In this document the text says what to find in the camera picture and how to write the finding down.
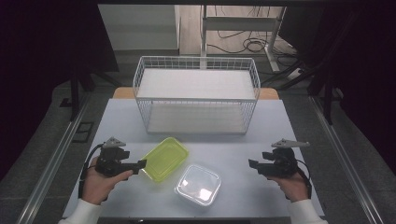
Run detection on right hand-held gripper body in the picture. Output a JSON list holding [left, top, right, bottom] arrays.
[[261, 138, 311, 180]]

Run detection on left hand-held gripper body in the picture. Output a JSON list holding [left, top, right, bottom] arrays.
[[94, 136, 140, 178]]

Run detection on green plastic container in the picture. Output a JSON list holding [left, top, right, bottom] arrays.
[[140, 136, 190, 184]]

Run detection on clear white plastic container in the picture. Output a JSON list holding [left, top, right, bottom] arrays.
[[174, 163, 222, 207]]

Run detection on person's left hand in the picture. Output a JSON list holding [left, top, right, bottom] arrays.
[[81, 156, 134, 206]]

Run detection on person's right hand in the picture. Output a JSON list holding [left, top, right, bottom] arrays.
[[266, 172, 310, 203]]

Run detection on black floor plate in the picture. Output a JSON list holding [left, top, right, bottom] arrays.
[[72, 121, 95, 145]]

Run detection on wooden table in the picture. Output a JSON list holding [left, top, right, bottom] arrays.
[[111, 86, 280, 101]]

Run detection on black stand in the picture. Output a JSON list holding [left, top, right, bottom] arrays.
[[68, 69, 123, 123], [261, 12, 359, 126]]

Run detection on white power strip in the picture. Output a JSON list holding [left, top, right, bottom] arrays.
[[285, 68, 304, 81]]

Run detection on dark curtain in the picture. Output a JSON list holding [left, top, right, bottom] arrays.
[[278, 5, 396, 176], [0, 0, 120, 183]]

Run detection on white panel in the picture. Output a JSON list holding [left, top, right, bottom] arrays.
[[97, 4, 181, 52]]

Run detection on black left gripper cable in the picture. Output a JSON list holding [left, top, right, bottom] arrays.
[[78, 143, 105, 200]]

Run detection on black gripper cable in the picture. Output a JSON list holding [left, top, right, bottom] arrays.
[[294, 159, 313, 200], [78, 143, 105, 200]]

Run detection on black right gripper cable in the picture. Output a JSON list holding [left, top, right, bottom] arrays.
[[294, 159, 313, 200]]

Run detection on aluminium floor rail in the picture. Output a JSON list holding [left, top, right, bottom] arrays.
[[308, 95, 386, 224], [14, 92, 92, 224]]

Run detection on white wire basket rack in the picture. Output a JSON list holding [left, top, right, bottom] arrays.
[[132, 55, 262, 135]]

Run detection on black floor cables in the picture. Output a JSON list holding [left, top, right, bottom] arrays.
[[206, 5, 301, 68]]

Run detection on white metal desk frame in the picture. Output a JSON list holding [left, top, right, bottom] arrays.
[[200, 4, 288, 73]]

